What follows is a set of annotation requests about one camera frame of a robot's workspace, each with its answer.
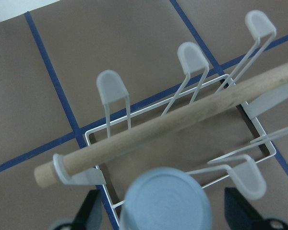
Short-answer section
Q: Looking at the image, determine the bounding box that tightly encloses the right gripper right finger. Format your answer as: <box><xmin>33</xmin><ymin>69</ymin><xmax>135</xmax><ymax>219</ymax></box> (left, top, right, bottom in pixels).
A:
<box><xmin>224</xmin><ymin>187</ymin><xmax>288</xmax><ymax>230</ymax></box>

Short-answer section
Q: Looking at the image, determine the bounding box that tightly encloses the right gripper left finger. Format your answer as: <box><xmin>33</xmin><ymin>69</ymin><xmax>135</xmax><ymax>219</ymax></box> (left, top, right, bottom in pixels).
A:
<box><xmin>49</xmin><ymin>190</ymin><xmax>102</xmax><ymax>230</ymax></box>

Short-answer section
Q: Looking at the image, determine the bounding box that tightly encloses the light blue plastic cup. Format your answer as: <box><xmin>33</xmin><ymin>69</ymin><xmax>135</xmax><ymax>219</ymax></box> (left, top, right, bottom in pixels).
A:
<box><xmin>119</xmin><ymin>167</ymin><xmax>213</xmax><ymax>230</ymax></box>

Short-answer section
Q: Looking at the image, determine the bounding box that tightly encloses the white wire cup rack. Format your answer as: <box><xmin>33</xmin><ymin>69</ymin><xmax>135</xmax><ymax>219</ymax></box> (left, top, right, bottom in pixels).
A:
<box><xmin>33</xmin><ymin>9</ymin><xmax>288</xmax><ymax>226</ymax></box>

